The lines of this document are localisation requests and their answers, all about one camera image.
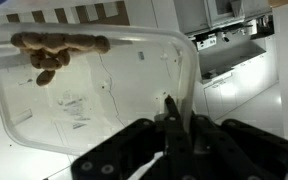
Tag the brown wooden slat chair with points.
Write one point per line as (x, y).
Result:
(115, 11)

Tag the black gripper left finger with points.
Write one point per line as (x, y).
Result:
(130, 153)

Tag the tan nut snack piece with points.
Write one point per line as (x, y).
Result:
(35, 60)
(17, 40)
(64, 56)
(45, 77)
(53, 40)
(33, 39)
(102, 44)
(50, 64)
(80, 40)

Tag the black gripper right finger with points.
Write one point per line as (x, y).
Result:
(250, 153)

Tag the clear plastic food container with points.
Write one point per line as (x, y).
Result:
(117, 83)

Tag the white kitchen base cabinet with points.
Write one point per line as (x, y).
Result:
(247, 86)

